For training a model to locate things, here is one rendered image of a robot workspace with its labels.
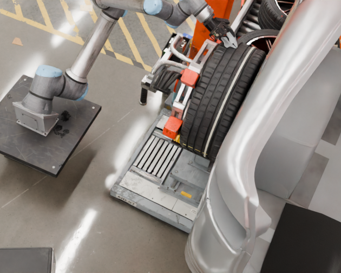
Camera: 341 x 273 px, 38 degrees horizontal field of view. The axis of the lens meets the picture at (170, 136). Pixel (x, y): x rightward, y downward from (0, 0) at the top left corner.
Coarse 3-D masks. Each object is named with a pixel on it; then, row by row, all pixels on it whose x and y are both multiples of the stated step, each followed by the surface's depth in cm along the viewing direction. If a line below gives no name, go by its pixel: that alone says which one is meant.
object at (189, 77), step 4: (184, 72) 246; (188, 72) 246; (192, 72) 245; (196, 72) 245; (184, 76) 246; (188, 76) 245; (192, 76) 245; (196, 76) 245; (180, 80) 246; (184, 80) 246; (188, 80) 245; (192, 80) 245; (196, 80) 247; (188, 84) 248; (192, 84) 245; (196, 84) 252
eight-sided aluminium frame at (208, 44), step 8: (208, 40) 265; (208, 48) 265; (216, 48) 268; (200, 56) 261; (208, 56) 259; (192, 64) 254; (200, 64) 254; (200, 72) 254; (184, 88) 257; (192, 88) 254; (176, 96) 256; (176, 104) 257; (184, 104) 256; (176, 112) 266; (184, 112) 262
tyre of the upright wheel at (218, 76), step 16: (224, 48) 255; (240, 48) 258; (256, 48) 268; (208, 64) 249; (224, 64) 249; (240, 64) 250; (256, 64) 251; (208, 80) 247; (224, 80) 246; (240, 80) 246; (208, 96) 247; (224, 96) 245; (240, 96) 244; (192, 112) 251; (208, 112) 248; (224, 112) 247; (192, 128) 256; (208, 128) 252; (224, 128) 248; (192, 144) 265; (208, 144) 258
